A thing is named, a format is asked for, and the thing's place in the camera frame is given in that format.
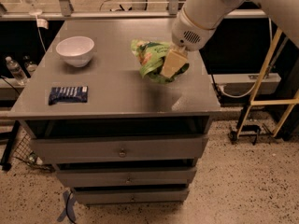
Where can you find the grey drawer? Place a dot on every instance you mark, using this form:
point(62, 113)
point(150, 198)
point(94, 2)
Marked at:
point(126, 177)
point(140, 148)
point(131, 196)

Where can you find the green rice chip bag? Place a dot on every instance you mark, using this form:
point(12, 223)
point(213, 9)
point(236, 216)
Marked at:
point(151, 56)

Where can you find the bottom grey drawer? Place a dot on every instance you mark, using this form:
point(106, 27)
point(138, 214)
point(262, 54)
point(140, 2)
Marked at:
point(131, 196)

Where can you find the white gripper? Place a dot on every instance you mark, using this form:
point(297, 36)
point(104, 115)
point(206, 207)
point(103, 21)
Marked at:
point(189, 33)

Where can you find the top grey drawer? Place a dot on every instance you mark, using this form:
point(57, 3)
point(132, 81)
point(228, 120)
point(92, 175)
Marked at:
point(140, 148)

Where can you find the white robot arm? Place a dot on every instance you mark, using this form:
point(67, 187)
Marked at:
point(198, 20)

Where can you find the white ceramic bowl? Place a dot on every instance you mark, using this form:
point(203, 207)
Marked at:
point(76, 50)

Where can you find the blue rxbar blueberry bar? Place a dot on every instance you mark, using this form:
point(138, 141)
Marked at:
point(68, 95)

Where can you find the wire mesh basket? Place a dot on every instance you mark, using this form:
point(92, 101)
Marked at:
point(25, 154)

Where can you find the middle grey drawer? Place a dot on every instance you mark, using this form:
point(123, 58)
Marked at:
point(126, 177)

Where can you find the grey drawer cabinet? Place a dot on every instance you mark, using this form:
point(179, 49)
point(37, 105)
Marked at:
point(121, 103)

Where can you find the clear plastic water bottle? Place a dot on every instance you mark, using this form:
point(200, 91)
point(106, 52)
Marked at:
point(16, 71)

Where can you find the metal railing frame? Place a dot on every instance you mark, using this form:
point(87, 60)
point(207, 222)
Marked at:
point(18, 10)

